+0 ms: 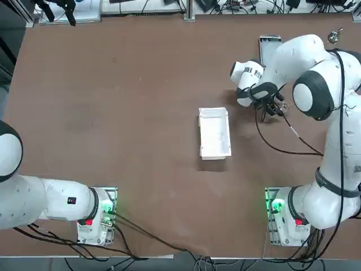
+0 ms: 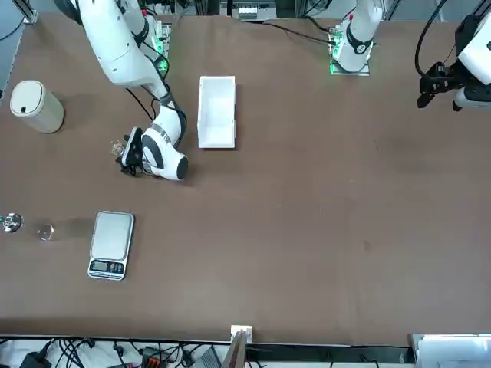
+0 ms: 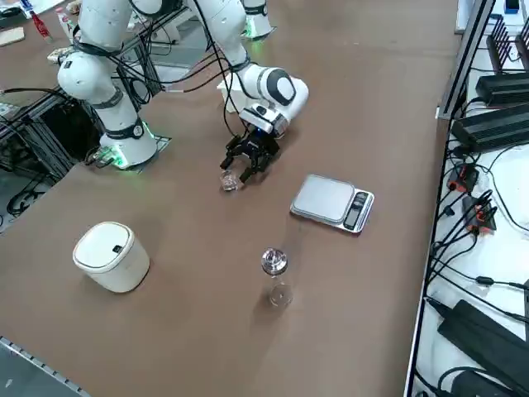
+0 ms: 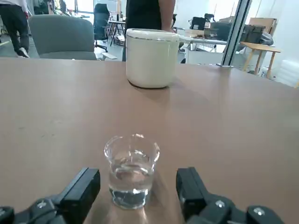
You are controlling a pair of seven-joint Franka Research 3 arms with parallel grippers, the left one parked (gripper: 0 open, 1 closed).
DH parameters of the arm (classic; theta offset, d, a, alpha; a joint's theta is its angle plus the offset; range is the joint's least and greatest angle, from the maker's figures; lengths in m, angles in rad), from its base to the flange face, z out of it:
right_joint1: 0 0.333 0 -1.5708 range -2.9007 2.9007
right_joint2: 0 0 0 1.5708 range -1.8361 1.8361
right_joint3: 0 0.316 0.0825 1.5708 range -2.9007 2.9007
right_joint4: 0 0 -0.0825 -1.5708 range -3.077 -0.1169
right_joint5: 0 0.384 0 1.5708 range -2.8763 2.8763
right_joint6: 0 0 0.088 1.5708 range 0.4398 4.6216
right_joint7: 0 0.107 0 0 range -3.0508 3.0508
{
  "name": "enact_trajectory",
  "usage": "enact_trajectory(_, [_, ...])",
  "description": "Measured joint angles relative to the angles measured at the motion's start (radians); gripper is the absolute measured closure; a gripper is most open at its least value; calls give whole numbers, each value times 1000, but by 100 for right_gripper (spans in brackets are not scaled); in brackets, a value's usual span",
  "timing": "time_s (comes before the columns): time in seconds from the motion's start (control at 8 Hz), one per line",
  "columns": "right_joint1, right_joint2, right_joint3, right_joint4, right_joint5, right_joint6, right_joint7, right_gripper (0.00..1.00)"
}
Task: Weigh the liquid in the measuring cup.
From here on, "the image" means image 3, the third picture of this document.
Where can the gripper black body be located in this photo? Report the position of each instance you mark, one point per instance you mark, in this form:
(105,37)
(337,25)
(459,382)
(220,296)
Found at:
(260,148)

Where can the small clear measuring cup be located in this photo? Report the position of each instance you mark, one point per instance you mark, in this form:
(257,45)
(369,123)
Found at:
(229,184)

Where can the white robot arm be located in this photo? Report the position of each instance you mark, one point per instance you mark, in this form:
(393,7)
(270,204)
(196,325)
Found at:
(256,16)
(103,103)

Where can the white open rectangular box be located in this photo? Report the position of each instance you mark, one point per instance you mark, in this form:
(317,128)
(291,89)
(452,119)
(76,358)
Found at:
(236,99)

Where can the silver digital kitchen scale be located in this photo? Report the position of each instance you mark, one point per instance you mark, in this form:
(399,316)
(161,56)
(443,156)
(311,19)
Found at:
(322,196)

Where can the white lidded desktop bin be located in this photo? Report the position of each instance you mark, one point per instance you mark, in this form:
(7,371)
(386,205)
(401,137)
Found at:
(111,256)

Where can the orange black adapter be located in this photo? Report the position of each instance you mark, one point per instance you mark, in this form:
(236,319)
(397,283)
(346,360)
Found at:
(463,178)
(481,213)

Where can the white pink drink bottle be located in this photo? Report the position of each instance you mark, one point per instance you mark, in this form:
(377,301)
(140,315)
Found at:
(65,22)

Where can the black ribbed power brick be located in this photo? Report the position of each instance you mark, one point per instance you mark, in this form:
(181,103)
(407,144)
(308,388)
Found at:
(502,89)
(487,128)

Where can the red drink bottle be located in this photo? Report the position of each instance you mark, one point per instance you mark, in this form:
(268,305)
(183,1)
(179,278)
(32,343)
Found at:
(40,25)

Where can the wooden board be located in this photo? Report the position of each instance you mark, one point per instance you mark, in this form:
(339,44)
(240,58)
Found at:
(10,35)

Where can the black slotted rack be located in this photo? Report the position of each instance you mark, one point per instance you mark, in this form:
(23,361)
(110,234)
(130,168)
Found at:
(504,45)

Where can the large black power brick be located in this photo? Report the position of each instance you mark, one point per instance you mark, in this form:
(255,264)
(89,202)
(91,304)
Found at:
(479,335)

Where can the aluminium frame rack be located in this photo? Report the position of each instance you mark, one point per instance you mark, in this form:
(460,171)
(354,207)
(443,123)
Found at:
(41,124)

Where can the aluminium profile post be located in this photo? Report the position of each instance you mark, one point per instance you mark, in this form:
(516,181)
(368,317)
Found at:
(463,70)

